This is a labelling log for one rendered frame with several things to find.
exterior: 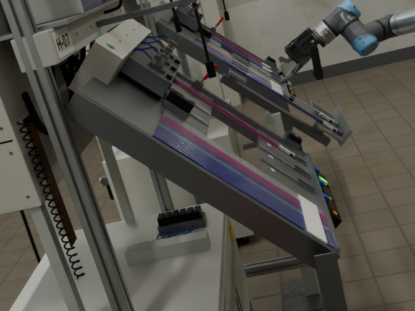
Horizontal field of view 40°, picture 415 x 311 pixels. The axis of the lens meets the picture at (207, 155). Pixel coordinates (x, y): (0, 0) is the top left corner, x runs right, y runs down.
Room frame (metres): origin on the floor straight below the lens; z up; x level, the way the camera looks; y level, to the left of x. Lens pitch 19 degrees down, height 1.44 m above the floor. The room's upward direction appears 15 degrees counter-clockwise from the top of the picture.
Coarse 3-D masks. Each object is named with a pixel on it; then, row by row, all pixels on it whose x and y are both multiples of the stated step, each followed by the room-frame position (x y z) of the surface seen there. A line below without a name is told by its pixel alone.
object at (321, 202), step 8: (304, 160) 1.81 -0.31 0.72; (312, 168) 1.69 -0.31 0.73; (312, 176) 1.64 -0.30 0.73; (312, 184) 1.60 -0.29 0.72; (320, 192) 1.51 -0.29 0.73; (320, 200) 1.47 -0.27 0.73; (328, 216) 1.35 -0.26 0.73; (328, 224) 1.32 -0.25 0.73; (336, 240) 1.22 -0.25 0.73; (336, 248) 1.19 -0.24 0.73
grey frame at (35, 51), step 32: (0, 0) 1.21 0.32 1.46; (32, 32) 1.21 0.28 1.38; (96, 32) 1.56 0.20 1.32; (32, 64) 1.21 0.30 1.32; (64, 128) 1.20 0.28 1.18; (64, 160) 1.21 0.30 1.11; (160, 192) 1.94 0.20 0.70; (96, 224) 1.20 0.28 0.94; (96, 256) 1.21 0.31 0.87; (320, 288) 1.87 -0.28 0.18
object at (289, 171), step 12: (264, 144) 1.72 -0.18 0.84; (264, 156) 1.61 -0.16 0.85; (276, 156) 1.68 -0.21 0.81; (288, 156) 1.75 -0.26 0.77; (300, 156) 1.84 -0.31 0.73; (264, 168) 1.50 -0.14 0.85; (276, 168) 1.55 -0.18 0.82; (288, 168) 1.63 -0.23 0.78; (300, 168) 1.67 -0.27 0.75; (288, 180) 1.52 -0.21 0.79; (300, 180) 1.56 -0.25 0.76; (300, 192) 1.48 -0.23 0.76; (312, 192) 1.54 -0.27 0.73
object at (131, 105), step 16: (96, 80) 1.42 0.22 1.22; (112, 80) 1.49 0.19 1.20; (96, 96) 1.32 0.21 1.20; (112, 96) 1.37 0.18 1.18; (128, 96) 1.44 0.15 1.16; (144, 96) 1.51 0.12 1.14; (160, 96) 1.58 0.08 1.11; (192, 96) 1.77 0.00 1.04; (208, 96) 1.88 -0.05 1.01; (128, 112) 1.33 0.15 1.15; (144, 112) 1.39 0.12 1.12; (160, 112) 1.46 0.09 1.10; (192, 112) 1.61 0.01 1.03; (208, 112) 1.70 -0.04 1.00; (144, 128) 1.29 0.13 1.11
